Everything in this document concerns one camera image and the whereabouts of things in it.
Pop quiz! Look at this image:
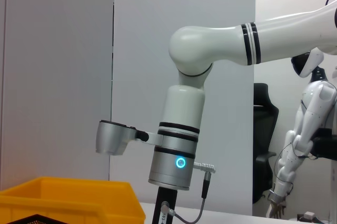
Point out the small white box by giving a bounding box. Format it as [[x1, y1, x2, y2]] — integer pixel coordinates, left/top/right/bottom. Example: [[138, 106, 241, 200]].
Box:
[[297, 211, 317, 221]]

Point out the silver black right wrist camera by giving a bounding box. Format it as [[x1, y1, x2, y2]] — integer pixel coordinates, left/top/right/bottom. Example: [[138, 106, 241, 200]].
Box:
[[95, 119, 164, 157]]

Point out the black mesh pen holder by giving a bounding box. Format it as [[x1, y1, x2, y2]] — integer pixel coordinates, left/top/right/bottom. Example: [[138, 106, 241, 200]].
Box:
[[5, 213, 63, 224]]

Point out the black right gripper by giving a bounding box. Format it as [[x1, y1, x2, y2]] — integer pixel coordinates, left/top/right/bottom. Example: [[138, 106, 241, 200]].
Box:
[[152, 187, 178, 224]]

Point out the white humanoid robot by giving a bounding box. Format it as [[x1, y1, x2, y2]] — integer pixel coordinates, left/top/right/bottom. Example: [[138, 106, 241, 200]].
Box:
[[267, 47, 337, 219]]

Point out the right arm cable with plug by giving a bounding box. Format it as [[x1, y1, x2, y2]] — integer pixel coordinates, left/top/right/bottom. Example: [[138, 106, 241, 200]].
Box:
[[160, 162, 216, 224]]

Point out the black box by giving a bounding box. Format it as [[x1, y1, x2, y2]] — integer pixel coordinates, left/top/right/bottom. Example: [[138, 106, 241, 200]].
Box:
[[311, 127, 337, 160]]

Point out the black office chair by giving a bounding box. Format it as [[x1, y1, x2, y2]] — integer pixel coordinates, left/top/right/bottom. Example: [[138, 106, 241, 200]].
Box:
[[253, 83, 280, 205]]

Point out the yellow plastic bin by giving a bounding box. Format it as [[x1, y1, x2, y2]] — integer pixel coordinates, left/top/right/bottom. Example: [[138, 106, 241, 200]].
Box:
[[0, 176, 146, 224]]

